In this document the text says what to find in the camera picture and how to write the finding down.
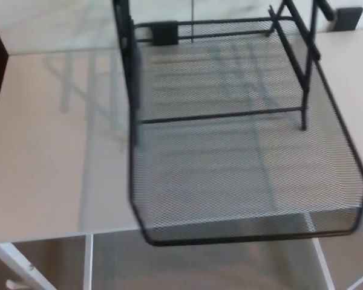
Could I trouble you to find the black mesh file tray layer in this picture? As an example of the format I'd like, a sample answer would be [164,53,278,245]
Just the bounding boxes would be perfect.
[125,16,363,246]

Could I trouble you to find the black square plate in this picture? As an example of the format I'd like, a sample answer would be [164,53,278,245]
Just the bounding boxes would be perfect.
[152,20,178,47]

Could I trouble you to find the black block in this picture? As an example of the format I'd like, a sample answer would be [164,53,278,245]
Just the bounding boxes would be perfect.
[329,7,363,31]

